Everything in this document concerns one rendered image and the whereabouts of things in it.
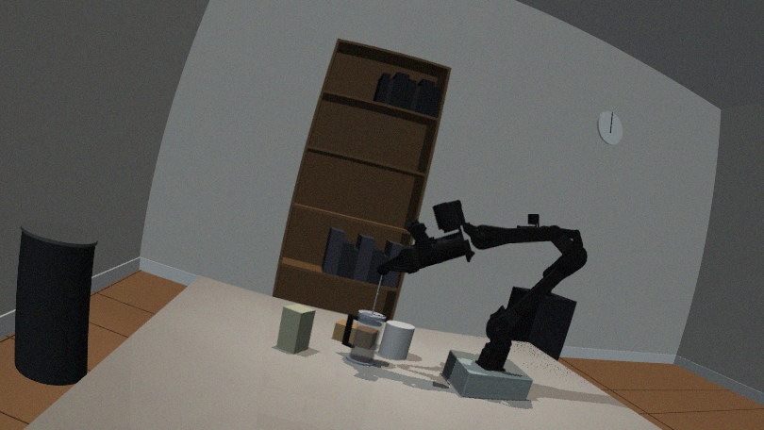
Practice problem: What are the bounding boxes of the tan rectangular block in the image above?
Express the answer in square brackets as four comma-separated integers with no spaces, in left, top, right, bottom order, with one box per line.
[332,320,356,344]

